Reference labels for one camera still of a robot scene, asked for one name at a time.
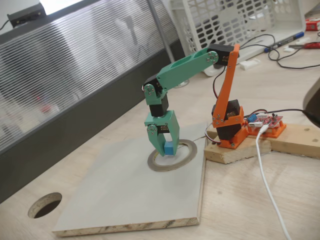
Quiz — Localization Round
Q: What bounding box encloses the thin black cable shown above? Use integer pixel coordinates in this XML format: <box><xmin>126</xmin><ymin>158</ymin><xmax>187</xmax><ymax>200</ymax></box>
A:
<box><xmin>237</xmin><ymin>34</ymin><xmax>320</xmax><ymax>70</ymax></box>

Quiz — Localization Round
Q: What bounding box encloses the orange circuit board holder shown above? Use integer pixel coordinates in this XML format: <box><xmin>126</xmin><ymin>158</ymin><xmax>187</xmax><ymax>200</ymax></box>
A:
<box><xmin>246</xmin><ymin>119</ymin><xmax>287</xmax><ymax>139</ymax></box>

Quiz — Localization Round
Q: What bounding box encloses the translucent ribbed partition panel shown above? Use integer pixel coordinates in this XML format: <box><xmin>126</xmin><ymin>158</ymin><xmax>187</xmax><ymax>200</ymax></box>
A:
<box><xmin>0</xmin><ymin>0</ymin><xmax>181</xmax><ymax>204</ymax></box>

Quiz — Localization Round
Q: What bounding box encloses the grey ring of tape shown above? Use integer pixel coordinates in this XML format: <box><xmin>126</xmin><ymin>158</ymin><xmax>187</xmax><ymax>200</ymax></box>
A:
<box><xmin>147</xmin><ymin>139</ymin><xmax>198</xmax><ymax>173</ymax></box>

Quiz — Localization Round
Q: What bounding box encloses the grey chipboard panel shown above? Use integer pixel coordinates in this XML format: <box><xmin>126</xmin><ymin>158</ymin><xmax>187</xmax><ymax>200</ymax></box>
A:
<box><xmin>51</xmin><ymin>121</ymin><xmax>209</xmax><ymax>238</ymax></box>

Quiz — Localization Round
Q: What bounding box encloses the light wooden base block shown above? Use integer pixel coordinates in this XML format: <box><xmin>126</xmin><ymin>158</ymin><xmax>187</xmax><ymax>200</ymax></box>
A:
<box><xmin>203</xmin><ymin>131</ymin><xmax>272</xmax><ymax>165</ymax></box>

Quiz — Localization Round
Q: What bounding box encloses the blue and white marker pen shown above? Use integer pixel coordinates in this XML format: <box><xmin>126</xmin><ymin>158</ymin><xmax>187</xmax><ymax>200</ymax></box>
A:
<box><xmin>264</xmin><ymin>31</ymin><xmax>305</xmax><ymax>53</ymax></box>

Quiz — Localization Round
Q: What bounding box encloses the black box device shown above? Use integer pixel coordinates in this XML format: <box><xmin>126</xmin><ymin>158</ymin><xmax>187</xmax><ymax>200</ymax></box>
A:
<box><xmin>6</xmin><ymin>2</ymin><xmax>46</xmax><ymax>28</ymax></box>

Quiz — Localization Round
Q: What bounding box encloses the white plastic crate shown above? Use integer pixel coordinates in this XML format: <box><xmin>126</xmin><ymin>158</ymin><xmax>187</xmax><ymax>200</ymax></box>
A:
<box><xmin>169</xmin><ymin>0</ymin><xmax>307</xmax><ymax>76</ymax></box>

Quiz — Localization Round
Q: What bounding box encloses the wooden plank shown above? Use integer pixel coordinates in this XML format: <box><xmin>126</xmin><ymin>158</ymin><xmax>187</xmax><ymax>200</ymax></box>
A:
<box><xmin>271</xmin><ymin>123</ymin><xmax>320</xmax><ymax>159</ymax></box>

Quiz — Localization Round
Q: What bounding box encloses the black power cable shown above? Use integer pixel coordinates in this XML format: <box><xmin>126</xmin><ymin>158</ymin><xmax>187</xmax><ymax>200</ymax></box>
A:
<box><xmin>267</xmin><ymin>108</ymin><xmax>320</xmax><ymax>121</ymax></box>

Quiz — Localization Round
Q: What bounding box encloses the white USB cable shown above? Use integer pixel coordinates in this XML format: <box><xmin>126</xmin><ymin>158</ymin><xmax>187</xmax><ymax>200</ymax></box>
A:
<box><xmin>255</xmin><ymin>124</ymin><xmax>292</xmax><ymax>240</ymax></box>

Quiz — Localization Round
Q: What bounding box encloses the blue cube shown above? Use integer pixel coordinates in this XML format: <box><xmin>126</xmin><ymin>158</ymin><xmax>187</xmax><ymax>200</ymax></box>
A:
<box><xmin>163</xmin><ymin>141</ymin><xmax>175</xmax><ymax>156</ymax></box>

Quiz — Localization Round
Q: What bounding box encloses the red controller circuit board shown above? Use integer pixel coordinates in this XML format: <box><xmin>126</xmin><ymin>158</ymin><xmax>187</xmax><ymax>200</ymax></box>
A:
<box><xmin>246</xmin><ymin>113</ymin><xmax>285</xmax><ymax>130</ymax></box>

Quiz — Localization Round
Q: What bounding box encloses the silver metal post foot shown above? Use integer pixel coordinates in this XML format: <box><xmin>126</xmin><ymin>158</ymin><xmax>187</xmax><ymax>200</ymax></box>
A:
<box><xmin>174</xmin><ymin>79</ymin><xmax>190</xmax><ymax>89</ymax></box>

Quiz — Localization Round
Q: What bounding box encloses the dark rounded object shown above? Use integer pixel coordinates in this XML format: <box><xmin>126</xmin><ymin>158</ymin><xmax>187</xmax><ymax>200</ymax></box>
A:
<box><xmin>302</xmin><ymin>77</ymin><xmax>320</xmax><ymax>126</ymax></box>

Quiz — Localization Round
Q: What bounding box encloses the red and white box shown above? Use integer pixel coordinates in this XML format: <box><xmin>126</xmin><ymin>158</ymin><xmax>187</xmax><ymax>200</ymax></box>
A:
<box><xmin>305</xmin><ymin>18</ymin><xmax>320</xmax><ymax>32</ymax></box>

